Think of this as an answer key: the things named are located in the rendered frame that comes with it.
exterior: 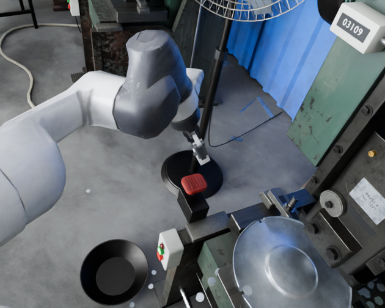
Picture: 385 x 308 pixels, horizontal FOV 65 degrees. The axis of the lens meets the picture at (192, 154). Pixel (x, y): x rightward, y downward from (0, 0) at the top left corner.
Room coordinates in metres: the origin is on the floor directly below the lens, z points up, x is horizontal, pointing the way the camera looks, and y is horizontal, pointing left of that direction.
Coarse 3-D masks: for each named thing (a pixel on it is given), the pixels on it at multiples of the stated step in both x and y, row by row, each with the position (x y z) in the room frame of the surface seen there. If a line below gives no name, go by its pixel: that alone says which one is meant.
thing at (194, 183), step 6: (198, 174) 0.59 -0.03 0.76; (186, 180) 0.55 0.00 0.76; (192, 180) 0.56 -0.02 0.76; (198, 180) 0.56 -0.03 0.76; (204, 180) 0.57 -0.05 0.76; (186, 186) 0.53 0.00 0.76; (192, 186) 0.54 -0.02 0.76; (198, 186) 0.54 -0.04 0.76; (204, 186) 0.55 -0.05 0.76; (186, 192) 0.52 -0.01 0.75; (192, 192) 0.52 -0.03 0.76
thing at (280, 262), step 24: (240, 240) 0.39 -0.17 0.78; (264, 240) 0.40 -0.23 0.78; (288, 240) 0.42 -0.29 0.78; (240, 264) 0.33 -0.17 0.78; (264, 264) 0.34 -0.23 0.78; (288, 264) 0.35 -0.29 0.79; (312, 264) 0.36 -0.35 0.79; (240, 288) 0.27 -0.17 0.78; (264, 288) 0.28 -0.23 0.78; (288, 288) 0.29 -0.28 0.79; (312, 288) 0.30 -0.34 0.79; (336, 288) 0.32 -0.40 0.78
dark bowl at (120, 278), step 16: (112, 240) 0.64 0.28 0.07; (96, 256) 0.56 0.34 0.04; (112, 256) 0.59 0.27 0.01; (128, 256) 0.60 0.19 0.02; (144, 256) 0.60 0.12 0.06; (80, 272) 0.46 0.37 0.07; (96, 272) 0.50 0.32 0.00; (112, 272) 0.52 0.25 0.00; (128, 272) 0.53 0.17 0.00; (144, 272) 0.53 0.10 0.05; (96, 288) 0.43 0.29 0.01; (112, 288) 0.45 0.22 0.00; (128, 288) 0.46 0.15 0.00; (112, 304) 0.37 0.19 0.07
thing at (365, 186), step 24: (384, 144) 0.40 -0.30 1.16; (360, 168) 0.40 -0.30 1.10; (384, 168) 0.38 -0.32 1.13; (336, 192) 0.40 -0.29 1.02; (360, 192) 0.38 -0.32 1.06; (384, 192) 0.36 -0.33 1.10; (312, 216) 0.41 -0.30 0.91; (336, 216) 0.37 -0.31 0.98; (360, 216) 0.36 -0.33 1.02; (384, 216) 0.33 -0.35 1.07; (312, 240) 0.36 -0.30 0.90; (336, 240) 0.33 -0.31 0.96; (360, 240) 0.33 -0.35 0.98; (384, 240) 0.31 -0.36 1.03; (336, 264) 0.31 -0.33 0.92; (360, 264) 0.30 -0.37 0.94
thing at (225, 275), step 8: (232, 264) 0.32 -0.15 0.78; (224, 272) 0.30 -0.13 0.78; (232, 272) 0.30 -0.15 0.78; (224, 280) 0.28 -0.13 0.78; (232, 280) 0.28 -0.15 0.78; (224, 288) 0.26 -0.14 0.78; (232, 288) 0.27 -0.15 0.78; (232, 296) 0.25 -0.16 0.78; (240, 296) 0.25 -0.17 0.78; (232, 304) 0.23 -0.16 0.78; (240, 304) 0.24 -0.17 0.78
